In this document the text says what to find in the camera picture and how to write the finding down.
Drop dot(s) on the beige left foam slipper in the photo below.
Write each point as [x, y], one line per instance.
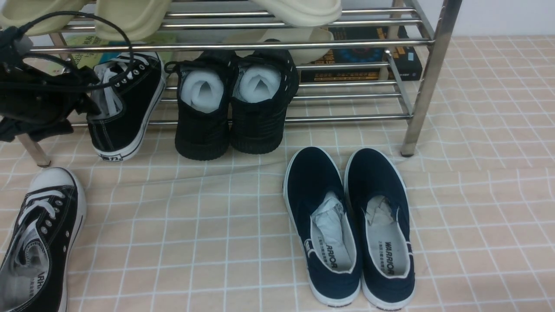
[20, 12]

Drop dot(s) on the black box behind rack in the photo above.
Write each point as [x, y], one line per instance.
[406, 59]

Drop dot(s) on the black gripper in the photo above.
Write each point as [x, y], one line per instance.
[34, 102]

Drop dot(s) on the navy right slip-on shoe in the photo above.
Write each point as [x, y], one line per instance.
[376, 193]

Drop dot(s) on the cream right foam slipper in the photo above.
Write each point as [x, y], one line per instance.
[303, 13]

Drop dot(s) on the beige foam slipper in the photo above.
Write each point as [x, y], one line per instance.
[139, 19]
[20, 12]

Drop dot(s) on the black white canvas sneaker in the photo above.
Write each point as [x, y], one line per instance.
[33, 274]
[117, 132]

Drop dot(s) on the silver metal shoe rack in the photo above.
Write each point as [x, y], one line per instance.
[401, 13]

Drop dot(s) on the black knit shoe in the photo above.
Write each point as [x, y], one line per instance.
[203, 96]
[264, 85]

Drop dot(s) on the navy slip-on shoe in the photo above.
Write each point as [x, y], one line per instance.
[315, 200]
[376, 193]

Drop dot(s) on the black right knit shoe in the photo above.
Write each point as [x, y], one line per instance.
[264, 85]

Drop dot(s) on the checkered beige tablecloth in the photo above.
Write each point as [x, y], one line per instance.
[167, 234]

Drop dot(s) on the black left knit shoe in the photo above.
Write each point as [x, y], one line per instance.
[203, 96]

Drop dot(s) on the navy left slip-on shoe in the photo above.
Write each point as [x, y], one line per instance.
[315, 200]

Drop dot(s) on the beige middle foam slipper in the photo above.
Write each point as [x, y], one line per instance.
[139, 19]

